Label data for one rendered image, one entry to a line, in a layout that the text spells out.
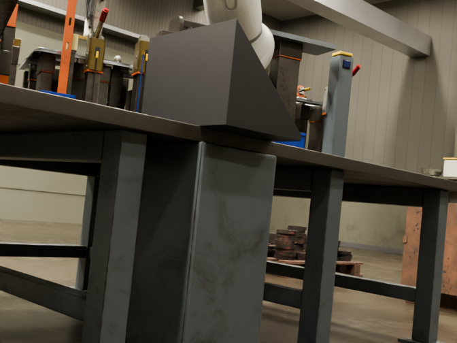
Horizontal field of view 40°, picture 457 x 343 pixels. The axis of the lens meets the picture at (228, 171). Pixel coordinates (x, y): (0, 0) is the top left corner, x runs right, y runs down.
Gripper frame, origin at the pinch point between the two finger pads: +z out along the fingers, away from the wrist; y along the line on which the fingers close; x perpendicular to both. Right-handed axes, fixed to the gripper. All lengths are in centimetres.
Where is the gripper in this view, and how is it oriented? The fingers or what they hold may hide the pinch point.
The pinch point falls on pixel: (88, 28)
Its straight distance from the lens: 257.9
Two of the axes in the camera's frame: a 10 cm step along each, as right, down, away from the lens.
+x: -9.0, -1.1, -4.2
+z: -1.0, 9.9, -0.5
